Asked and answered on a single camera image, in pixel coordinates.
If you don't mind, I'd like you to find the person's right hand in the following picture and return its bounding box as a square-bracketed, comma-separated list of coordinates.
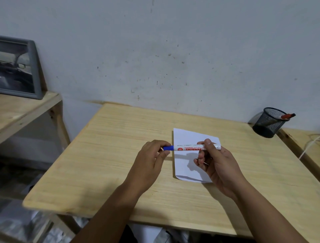
[193, 139, 250, 201]

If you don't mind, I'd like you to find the person's left hand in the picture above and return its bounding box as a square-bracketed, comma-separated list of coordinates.
[124, 140, 173, 194]

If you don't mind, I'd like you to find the white marker pen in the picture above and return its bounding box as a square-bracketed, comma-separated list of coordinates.
[173, 143, 222, 152]

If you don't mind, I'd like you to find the person's left forearm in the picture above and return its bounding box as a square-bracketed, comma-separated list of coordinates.
[70, 179, 148, 243]

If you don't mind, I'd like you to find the person's right forearm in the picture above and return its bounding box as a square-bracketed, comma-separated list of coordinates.
[232, 181, 310, 243]

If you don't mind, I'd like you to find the white paper sheet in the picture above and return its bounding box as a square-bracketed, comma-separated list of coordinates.
[172, 128, 221, 184]

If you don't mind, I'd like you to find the black mesh pen holder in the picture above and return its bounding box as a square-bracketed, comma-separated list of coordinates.
[252, 107, 291, 139]

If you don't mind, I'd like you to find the wooden table leg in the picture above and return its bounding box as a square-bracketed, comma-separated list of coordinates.
[37, 213, 84, 243]

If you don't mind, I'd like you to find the wooden shelf unit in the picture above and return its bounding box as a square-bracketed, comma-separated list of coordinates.
[0, 91, 71, 151]

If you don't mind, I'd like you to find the crumpled clear plastic sheet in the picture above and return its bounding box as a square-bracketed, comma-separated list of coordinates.
[0, 160, 75, 243]

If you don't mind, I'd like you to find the white cable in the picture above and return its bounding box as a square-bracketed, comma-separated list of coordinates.
[298, 135, 320, 161]

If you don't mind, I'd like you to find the grey picture frame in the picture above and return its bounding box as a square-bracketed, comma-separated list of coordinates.
[0, 36, 44, 100]

